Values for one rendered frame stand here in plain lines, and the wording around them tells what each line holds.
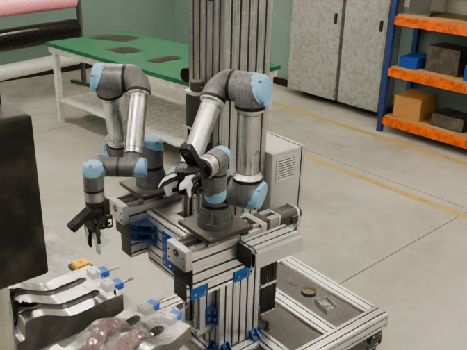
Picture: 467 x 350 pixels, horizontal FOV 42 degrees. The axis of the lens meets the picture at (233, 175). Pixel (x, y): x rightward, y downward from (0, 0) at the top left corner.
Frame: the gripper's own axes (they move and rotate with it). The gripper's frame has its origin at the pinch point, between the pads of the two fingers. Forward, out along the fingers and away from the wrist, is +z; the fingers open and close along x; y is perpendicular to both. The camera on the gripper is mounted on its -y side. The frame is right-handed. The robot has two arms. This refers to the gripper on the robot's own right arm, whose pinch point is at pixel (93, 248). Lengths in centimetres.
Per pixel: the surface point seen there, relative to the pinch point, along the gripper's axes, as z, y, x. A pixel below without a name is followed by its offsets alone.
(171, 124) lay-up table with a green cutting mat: 75, 239, 293
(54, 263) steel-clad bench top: 20.9, -2.9, 32.1
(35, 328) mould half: 11.9, -32.4, -17.7
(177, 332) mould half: 15.4, 7.0, -45.8
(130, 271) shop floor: 101, 84, 119
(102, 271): 10.5, 2.4, -1.6
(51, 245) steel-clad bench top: 21, 3, 48
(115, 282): 10.5, 2.2, -11.5
